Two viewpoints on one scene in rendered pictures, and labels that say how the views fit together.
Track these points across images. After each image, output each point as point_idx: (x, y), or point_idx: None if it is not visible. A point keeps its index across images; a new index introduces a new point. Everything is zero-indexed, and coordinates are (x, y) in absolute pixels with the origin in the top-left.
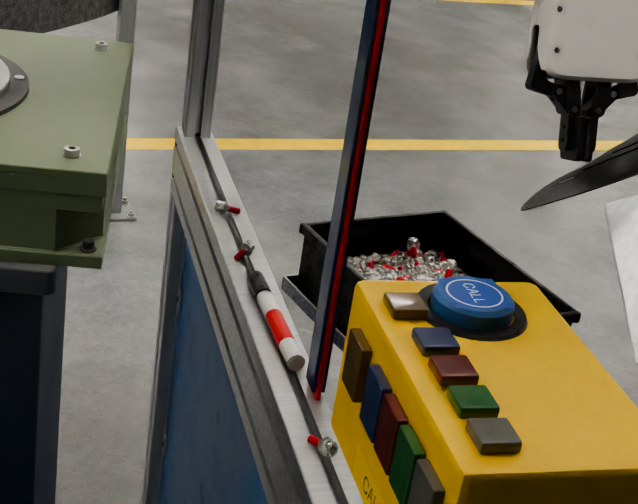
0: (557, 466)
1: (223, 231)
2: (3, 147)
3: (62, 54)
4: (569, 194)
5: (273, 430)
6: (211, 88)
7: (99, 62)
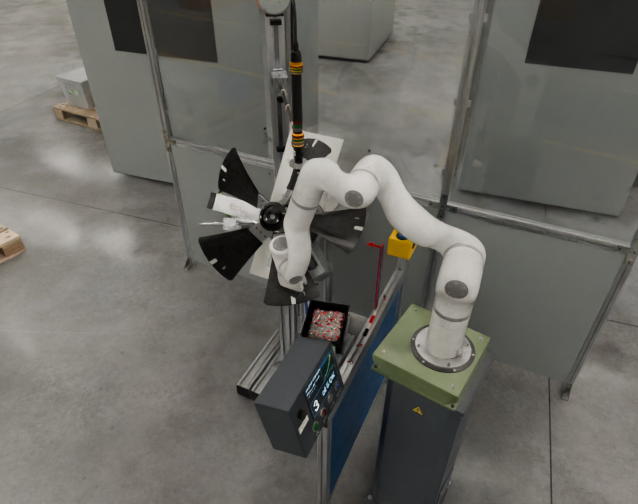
0: None
1: (356, 356)
2: (427, 315)
3: (395, 351)
4: (314, 286)
5: (383, 312)
6: None
7: (388, 345)
